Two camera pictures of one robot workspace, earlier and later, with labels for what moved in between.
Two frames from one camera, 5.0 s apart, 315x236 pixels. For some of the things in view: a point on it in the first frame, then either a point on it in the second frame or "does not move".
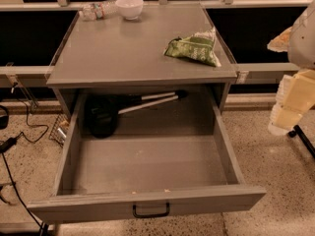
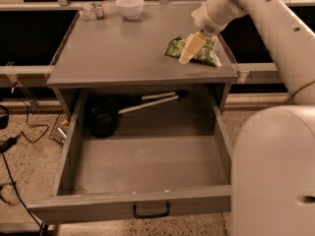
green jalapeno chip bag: [199, 46] does not move
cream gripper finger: [296, 91] to [206, 27]
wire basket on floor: [60, 129] does not move
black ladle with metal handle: [101, 111] does not move
